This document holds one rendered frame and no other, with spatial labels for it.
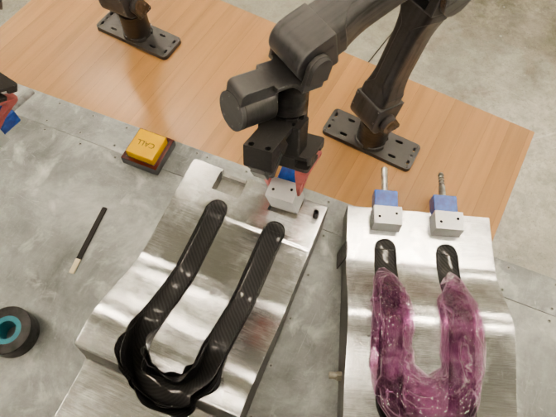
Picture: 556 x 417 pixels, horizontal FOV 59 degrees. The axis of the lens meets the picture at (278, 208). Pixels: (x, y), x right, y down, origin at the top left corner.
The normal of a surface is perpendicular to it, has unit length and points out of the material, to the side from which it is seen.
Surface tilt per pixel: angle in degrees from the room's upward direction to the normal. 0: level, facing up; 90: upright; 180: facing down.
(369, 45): 1
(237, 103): 77
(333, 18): 12
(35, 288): 0
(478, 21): 0
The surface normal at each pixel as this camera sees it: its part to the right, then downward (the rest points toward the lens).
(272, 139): 0.03, -0.74
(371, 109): -0.80, 0.39
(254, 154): -0.41, 0.60
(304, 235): 0.02, -0.45
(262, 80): 0.20, -0.55
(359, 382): 0.00, -0.25
